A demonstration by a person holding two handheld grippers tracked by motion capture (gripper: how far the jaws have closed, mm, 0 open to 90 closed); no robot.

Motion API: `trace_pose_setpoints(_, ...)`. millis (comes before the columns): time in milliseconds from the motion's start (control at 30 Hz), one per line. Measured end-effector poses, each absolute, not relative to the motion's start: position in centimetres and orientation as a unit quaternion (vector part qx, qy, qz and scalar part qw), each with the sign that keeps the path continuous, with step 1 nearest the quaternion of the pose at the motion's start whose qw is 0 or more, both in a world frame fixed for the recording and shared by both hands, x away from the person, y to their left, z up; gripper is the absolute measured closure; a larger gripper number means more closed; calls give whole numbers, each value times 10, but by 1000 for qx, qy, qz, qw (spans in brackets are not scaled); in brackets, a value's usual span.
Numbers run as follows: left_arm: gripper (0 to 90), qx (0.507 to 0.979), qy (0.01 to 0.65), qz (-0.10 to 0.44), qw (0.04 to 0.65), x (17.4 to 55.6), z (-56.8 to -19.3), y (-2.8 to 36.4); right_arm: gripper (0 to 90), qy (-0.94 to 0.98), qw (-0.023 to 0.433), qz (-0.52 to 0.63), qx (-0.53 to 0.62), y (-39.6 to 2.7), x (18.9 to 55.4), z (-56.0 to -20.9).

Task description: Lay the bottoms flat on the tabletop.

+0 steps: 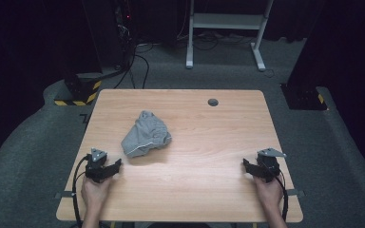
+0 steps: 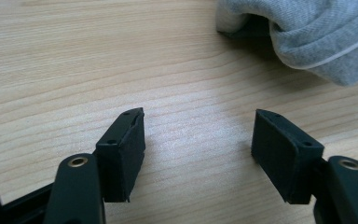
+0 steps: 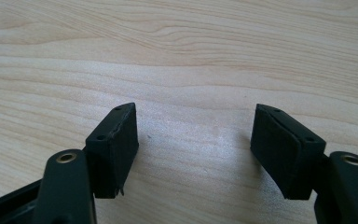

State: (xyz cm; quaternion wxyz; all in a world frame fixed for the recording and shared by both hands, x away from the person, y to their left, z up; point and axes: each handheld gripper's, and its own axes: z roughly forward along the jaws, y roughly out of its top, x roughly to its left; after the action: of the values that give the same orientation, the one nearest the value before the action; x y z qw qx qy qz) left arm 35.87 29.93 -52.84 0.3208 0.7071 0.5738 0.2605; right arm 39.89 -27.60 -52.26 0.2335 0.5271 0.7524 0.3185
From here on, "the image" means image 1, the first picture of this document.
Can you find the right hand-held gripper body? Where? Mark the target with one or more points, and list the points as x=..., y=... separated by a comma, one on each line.
x=268, y=166

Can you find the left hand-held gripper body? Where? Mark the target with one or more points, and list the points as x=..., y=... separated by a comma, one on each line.
x=96, y=167

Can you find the grey shorts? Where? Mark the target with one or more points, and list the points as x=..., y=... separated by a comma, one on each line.
x=145, y=134

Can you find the person's left hand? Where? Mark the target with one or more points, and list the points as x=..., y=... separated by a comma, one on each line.
x=94, y=191

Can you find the person's right hand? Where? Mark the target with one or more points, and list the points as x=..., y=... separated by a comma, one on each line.
x=270, y=191

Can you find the grey tape strip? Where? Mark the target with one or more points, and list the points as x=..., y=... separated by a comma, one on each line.
x=295, y=192
x=65, y=194

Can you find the black yellow striped stand base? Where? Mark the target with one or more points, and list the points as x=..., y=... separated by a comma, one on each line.
x=79, y=91

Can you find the black equipment rack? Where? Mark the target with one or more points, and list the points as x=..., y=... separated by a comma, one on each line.
x=125, y=28

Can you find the white metal stand frame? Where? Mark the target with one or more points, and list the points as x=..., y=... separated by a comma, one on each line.
x=226, y=21

